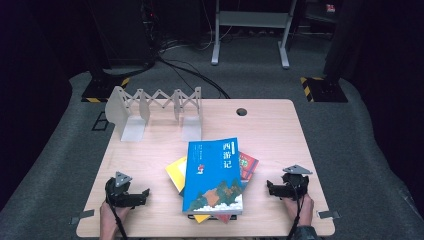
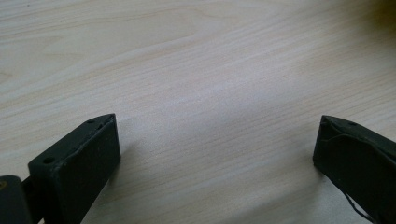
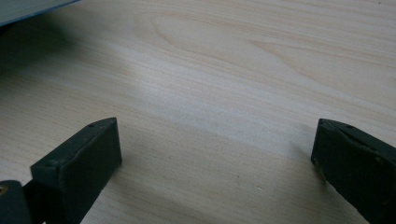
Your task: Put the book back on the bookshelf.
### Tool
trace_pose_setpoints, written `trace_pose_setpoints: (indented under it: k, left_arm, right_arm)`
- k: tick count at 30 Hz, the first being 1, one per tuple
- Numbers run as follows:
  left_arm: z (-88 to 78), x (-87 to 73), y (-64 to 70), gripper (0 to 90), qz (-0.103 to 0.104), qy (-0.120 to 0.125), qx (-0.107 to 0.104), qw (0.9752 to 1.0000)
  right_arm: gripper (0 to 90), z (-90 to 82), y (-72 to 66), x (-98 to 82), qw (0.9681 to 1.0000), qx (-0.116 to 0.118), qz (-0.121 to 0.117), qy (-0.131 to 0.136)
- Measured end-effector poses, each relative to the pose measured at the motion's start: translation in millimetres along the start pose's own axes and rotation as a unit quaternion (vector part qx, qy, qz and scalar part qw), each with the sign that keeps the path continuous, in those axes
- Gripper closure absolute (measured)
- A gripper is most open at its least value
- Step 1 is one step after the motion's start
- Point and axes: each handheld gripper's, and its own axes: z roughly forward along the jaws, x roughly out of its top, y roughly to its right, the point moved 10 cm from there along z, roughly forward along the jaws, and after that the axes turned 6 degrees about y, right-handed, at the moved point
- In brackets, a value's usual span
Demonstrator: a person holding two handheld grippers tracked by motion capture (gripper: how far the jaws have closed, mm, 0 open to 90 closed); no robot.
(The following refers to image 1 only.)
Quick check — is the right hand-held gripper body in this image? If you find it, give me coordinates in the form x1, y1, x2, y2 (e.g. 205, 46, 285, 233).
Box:
281, 164, 314, 202

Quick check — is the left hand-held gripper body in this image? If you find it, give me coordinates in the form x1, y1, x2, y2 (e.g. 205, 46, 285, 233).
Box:
104, 171, 133, 208

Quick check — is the red illustrated book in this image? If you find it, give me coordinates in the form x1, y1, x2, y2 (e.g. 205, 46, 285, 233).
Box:
214, 151, 260, 224

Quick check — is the yellow book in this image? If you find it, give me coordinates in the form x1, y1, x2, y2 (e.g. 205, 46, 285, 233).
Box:
164, 155, 212, 224

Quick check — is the blue book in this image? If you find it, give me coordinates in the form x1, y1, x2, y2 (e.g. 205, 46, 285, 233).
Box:
182, 137, 244, 216

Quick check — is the white expandable book rack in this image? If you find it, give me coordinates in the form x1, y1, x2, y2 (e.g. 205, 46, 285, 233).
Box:
104, 85, 204, 143

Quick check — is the person's right hand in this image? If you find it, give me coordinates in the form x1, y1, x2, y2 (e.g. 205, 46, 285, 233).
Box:
283, 194, 315, 228

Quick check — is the person's left hand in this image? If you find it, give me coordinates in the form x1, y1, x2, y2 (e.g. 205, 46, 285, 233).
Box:
99, 200, 133, 233

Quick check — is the grey tape strip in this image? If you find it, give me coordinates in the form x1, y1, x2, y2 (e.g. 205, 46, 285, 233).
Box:
69, 209, 95, 225
316, 209, 341, 220

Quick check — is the black striped stand base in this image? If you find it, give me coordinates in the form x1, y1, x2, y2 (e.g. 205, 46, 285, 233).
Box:
299, 75, 349, 104
80, 75, 131, 104

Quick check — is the dark cabinet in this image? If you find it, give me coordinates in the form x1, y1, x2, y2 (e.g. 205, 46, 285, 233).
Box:
86, 0, 158, 69

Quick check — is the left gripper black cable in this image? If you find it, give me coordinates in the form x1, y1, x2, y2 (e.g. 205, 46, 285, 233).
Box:
105, 194, 128, 240

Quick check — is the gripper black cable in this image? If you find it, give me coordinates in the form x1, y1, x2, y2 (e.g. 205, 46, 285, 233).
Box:
105, 194, 128, 240
286, 181, 306, 240

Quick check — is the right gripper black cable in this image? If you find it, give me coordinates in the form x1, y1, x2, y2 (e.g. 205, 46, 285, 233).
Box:
286, 181, 306, 240

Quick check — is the black floor cable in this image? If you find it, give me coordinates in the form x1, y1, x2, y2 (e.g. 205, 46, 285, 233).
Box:
156, 56, 231, 100

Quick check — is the pale floor cable bundle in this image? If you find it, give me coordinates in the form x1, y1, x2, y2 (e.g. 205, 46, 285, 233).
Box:
156, 29, 214, 54

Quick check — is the white metal stand frame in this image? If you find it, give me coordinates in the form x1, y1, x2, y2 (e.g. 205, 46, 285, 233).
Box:
210, 0, 299, 70

